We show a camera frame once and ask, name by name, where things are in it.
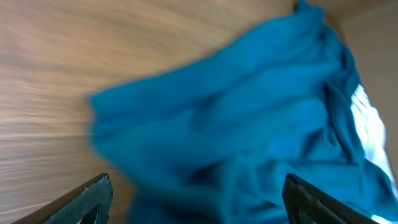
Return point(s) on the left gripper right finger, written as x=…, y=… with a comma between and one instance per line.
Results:
x=306, y=204

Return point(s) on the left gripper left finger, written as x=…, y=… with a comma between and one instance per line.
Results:
x=89, y=203

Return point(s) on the blue polo shirt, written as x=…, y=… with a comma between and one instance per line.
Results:
x=213, y=141

